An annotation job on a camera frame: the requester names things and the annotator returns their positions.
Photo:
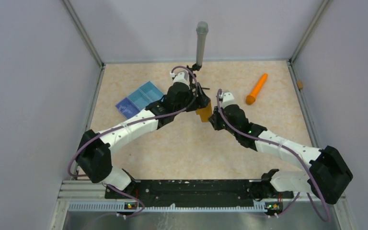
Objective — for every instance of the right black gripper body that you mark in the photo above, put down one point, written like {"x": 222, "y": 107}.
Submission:
{"x": 220, "y": 123}

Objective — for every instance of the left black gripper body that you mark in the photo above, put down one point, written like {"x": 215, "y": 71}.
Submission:
{"x": 199, "y": 102}

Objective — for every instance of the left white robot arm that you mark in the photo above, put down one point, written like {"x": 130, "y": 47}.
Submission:
{"x": 94, "y": 155}

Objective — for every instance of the small wooden block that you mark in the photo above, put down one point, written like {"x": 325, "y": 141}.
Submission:
{"x": 299, "y": 85}

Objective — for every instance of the blue compartment organizer box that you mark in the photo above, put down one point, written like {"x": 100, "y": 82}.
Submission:
{"x": 139, "y": 99}

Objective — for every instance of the grey microphone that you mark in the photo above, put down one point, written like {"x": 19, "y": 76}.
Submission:
{"x": 201, "y": 31}

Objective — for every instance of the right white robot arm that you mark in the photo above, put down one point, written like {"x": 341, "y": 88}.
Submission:
{"x": 323, "y": 173}

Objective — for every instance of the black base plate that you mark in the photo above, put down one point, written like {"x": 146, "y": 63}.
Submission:
{"x": 203, "y": 193}

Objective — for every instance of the black tripod stand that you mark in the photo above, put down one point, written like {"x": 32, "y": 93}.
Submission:
{"x": 196, "y": 76}

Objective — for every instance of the orange marker pen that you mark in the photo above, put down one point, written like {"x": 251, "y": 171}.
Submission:
{"x": 252, "y": 96}

